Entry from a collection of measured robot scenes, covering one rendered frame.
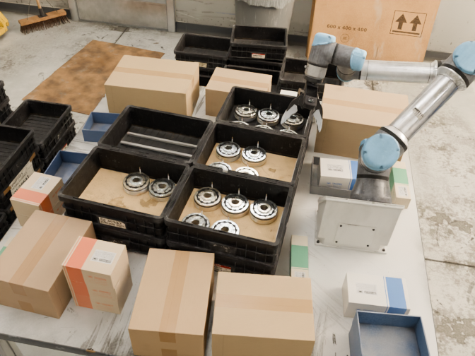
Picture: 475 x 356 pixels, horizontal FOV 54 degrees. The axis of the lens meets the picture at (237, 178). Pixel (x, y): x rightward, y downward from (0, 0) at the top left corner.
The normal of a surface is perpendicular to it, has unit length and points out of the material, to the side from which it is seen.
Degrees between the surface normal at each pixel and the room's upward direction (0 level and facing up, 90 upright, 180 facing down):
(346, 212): 90
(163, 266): 0
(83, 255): 0
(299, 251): 0
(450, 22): 90
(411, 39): 75
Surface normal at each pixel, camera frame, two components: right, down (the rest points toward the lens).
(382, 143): -0.26, 0.00
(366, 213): -0.13, 0.67
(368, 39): -0.15, 0.44
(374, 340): 0.04, -0.73
